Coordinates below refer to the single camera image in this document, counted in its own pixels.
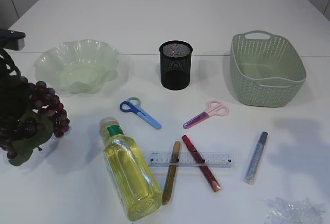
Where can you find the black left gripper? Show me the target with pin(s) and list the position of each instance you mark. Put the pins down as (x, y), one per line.
(15, 97)

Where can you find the purple artificial grape bunch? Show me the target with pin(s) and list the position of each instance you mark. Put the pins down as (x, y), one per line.
(48, 118)

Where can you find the yellow tea plastic bottle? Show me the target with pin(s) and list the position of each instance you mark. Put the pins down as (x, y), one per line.
(137, 188)

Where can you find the pink safety scissors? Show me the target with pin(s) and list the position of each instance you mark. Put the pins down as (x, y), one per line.
(214, 108)

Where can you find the clear plastic sheet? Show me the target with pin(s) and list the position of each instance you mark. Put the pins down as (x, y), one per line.
(305, 211)

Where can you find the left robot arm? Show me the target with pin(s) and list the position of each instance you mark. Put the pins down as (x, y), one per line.
(12, 40)

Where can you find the clear plastic ruler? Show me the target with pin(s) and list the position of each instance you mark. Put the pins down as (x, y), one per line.
(216, 160)

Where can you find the black mesh pen holder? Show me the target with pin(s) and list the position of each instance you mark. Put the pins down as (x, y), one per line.
(175, 64)

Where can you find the gold glitter pen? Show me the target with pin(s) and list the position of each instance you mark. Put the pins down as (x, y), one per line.
(168, 187)

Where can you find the red glitter pen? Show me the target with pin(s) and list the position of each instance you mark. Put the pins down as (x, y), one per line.
(202, 166)

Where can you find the silver glitter pen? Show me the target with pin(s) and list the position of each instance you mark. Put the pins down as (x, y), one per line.
(250, 174)

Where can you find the green plastic woven basket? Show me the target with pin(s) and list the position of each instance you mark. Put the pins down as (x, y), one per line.
(265, 69)

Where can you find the green wavy glass bowl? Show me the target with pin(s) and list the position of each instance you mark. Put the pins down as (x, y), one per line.
(77, 66)

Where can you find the blue safety scissors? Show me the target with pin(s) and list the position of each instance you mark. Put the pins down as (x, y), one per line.
(133, 105)

